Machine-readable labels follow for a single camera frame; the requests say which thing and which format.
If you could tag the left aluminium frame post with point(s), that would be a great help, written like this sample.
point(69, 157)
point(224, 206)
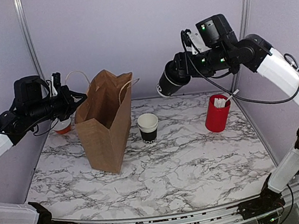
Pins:
point(23, 23)

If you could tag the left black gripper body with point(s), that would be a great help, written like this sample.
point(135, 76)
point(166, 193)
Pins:
point(62, 107)

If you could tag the sugar packets in container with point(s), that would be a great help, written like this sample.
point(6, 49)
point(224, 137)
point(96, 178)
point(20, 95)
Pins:
point(220, 102)

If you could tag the brown paper bag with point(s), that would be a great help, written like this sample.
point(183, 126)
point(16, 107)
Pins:
point(103, 120)

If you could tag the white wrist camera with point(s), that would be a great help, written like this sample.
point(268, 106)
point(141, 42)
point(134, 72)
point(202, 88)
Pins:
point(55, 84)
point(195, 42)

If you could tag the black paper coffee cup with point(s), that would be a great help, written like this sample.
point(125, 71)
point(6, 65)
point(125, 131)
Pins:
point(167, 85)

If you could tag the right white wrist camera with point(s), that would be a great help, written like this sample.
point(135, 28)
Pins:
point(195, 42)

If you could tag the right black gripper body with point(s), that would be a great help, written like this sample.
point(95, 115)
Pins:
point(202, 68)

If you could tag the stack of paper cups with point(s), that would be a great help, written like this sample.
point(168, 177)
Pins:
point(148, 126)

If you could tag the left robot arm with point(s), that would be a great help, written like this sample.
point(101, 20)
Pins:
point(35, 101)

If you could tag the orange white bowl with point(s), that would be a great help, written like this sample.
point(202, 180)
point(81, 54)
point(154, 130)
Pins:
point(63, 127)

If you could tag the red cylindrical container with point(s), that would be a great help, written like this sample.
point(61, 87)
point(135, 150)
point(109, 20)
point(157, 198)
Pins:
point(217, 117)

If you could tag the right aluminium frame post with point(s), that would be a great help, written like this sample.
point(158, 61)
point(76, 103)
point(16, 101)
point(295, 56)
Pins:
point(245, 18)

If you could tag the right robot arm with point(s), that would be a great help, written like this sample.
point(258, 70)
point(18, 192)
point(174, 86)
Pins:
point(259, 56)

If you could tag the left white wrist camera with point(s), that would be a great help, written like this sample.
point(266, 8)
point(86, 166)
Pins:
point(55, 84)

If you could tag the aluminium frame post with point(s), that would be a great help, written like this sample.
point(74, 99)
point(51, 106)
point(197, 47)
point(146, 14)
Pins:
point(245, 18)
point(23, 23)

